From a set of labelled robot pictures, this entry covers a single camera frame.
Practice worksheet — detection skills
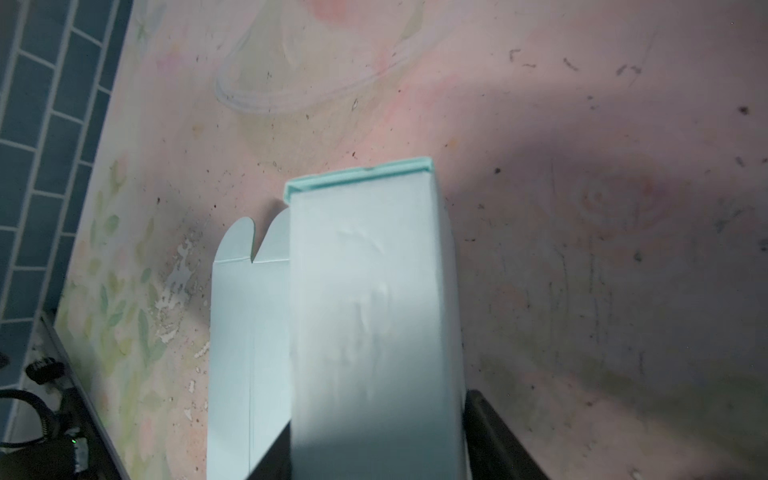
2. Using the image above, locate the light blue paper box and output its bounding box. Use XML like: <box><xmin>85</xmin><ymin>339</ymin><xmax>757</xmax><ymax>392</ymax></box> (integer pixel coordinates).
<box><xmin>206</xmin><ymin>157</ymin><xmax>470</xmax><ymax>479</ymax></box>

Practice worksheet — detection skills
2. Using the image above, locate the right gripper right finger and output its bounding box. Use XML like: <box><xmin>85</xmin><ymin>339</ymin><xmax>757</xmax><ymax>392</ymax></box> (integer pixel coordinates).
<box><xmin>464</xmin><ymin>390</ymin><xmax>549</xmax><ymax>480</ymax></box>

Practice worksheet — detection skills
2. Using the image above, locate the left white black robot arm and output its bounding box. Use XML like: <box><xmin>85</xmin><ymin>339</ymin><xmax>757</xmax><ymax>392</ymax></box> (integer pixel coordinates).
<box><xmin>1</xmin><ymin>357</ymin><xmax>129</xmax><ymax>479</ymax></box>

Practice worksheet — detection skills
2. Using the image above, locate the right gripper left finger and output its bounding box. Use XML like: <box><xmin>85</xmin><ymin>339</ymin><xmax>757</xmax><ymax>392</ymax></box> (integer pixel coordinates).
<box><xmin>247</xmin><ymin>422</ymin><xmax>292</xmax><ymax>480</ymax></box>

